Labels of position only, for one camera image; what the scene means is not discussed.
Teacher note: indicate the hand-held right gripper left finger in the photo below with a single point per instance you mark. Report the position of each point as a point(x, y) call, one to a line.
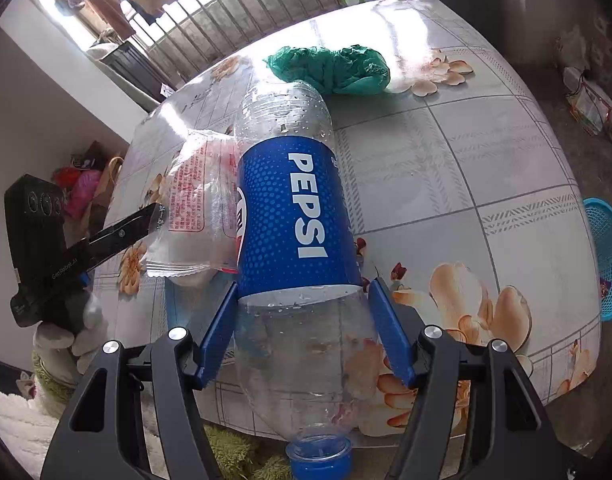
point(216, 330)

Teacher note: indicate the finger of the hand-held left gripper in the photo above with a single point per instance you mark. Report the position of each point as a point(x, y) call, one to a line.
point(123, 232)

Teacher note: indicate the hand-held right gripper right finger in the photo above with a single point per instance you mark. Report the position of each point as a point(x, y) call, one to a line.
point(393, 330)

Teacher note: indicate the clear plastic packet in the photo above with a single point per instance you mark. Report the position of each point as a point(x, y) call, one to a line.
point(196, 210)

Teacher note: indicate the clear bottle blue label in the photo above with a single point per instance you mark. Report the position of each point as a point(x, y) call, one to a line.
point(286, 210)

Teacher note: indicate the blue plastic mesh basket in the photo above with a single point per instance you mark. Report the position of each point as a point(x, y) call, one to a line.
point(608, 250)

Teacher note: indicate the tan paper bag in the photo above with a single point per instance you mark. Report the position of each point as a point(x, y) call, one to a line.
point(108, 185)

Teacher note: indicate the pink bag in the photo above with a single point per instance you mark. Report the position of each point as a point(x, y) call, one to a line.
point(78, 190)

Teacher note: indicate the green fluffy cloth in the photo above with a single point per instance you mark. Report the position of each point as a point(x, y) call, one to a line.
point(246, 455)

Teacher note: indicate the floral table cover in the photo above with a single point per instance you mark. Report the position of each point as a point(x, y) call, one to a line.
point(435, 160)

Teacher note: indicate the white fluffy blanket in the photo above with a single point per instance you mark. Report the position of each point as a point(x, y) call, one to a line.
point(16, 430)

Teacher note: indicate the pink hanging garment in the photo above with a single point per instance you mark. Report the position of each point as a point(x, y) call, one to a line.
point(106, 0)

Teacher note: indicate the metal balcony railing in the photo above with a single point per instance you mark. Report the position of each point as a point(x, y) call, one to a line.
point(236, 15)

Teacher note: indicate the green plastic bag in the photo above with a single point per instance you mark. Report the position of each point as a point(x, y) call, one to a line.
point(331, 67)

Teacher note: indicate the white plastic bag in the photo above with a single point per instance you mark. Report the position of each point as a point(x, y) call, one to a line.
point(573, 47)

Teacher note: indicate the black metal frame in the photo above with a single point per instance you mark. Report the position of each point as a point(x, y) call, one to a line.
point(136, 75)

